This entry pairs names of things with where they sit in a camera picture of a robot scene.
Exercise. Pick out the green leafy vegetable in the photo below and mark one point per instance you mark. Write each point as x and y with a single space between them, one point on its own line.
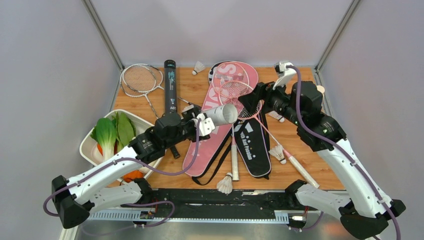
125 130

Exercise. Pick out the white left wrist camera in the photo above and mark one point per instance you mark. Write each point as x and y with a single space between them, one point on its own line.
204 124

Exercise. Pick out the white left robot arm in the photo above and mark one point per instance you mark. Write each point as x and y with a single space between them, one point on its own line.
74 199

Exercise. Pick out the pink racket upper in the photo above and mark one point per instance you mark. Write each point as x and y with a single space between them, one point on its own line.
225 80

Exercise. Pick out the pink racket cover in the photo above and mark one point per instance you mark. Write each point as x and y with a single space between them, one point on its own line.
209 147

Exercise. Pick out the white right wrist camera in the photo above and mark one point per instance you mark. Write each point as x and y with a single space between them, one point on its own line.
285 72

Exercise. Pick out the shuttlecock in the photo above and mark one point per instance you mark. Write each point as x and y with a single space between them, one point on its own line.
276 116
187 108
225 185
278 153
198 67

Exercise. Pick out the black shuttlecock tube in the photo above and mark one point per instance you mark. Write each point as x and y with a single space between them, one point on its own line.
170 87

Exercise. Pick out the white silver racket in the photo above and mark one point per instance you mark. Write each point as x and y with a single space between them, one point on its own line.
139 81

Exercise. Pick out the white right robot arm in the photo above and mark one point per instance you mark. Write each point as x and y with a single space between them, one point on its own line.
366 210

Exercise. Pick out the pink racket lower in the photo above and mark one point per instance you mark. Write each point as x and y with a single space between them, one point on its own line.
291 159

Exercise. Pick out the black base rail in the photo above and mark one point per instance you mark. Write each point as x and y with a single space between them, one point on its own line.
211 204

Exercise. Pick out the black silver racket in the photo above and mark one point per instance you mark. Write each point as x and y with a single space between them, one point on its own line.
155 71

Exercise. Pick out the white vegetable tray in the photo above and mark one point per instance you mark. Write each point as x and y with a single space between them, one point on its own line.
88 147

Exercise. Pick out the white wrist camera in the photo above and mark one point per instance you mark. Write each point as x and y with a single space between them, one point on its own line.
204 124
285 72

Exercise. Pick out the green bok choy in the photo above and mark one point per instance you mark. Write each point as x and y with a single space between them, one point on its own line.
104 133

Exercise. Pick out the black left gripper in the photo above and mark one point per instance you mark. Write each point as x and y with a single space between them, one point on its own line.
189 115

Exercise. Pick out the orange carrot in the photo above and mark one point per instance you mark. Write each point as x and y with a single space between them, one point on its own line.
136 174

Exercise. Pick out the pink racket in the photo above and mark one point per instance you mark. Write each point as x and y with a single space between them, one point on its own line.
291 159
225 80

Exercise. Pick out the shuttlecock by racket handle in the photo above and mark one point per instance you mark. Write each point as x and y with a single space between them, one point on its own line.
278 153

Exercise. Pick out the black racket cover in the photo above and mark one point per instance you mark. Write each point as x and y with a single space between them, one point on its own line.
253 144

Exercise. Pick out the white shuttlecock tube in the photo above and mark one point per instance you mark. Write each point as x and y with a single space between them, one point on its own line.
223 114

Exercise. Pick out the cream bottle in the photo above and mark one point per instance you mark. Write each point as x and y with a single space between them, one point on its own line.
321 89

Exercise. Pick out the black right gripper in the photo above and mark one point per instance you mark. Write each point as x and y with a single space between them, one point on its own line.
263 91

